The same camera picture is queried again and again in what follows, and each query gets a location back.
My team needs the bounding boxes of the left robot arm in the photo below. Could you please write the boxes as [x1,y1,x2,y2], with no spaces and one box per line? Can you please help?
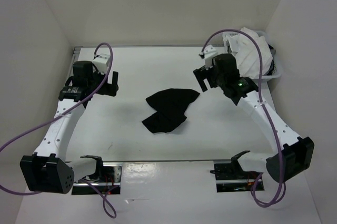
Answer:
[20,55,118,194]

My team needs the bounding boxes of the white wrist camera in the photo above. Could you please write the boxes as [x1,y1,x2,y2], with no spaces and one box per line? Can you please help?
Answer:
[93,54,110,74]
[199,45,218,69]

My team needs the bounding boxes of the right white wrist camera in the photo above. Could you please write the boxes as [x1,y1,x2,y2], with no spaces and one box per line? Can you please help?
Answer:
[199,45,218,69]

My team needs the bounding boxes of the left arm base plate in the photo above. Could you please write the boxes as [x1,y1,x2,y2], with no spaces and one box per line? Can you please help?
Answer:
[71,162,123,196]

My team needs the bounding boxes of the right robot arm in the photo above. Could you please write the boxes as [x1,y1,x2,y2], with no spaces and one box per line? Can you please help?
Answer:
[193,54,314,183]

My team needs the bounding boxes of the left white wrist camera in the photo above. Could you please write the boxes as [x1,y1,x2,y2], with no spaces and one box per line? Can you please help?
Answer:
[93,54,110,74]

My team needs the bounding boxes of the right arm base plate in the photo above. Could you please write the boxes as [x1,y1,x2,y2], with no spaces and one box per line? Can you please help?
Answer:
[210,160,259,192]

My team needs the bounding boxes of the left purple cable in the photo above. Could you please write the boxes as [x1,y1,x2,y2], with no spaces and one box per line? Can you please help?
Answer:
[0,42,117,219]

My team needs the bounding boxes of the purple cable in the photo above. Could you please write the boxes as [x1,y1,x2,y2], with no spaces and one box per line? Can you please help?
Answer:
[201,28,287,208]
[0,42,117,219]

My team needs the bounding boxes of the white plastic laundry basket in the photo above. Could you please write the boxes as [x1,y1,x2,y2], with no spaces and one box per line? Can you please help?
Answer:
[224,30,281,81]

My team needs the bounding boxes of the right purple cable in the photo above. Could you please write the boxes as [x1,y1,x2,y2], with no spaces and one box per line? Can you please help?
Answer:
[201,28,287,208]

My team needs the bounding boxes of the black skirt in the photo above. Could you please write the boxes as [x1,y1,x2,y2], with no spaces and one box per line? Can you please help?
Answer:
[142,88,200,134]

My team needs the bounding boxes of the white skirt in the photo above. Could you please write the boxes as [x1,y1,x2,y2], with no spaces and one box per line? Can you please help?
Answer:
[222,27,273,79]

